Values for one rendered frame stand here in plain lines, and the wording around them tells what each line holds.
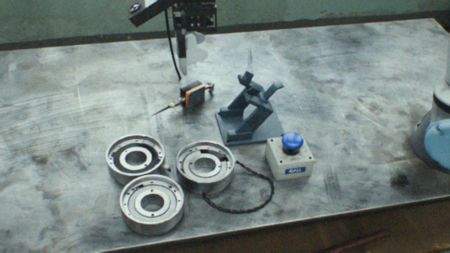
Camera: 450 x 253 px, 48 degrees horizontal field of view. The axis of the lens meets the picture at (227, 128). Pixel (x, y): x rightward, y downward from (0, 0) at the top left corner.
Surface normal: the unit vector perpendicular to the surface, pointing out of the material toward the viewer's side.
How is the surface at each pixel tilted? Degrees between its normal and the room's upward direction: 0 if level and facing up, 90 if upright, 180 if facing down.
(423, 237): 0
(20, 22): 90
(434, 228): 0
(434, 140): 98
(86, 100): 0
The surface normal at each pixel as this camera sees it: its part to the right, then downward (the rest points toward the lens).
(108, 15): 0.23, 0.67
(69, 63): 0.06, -0.73
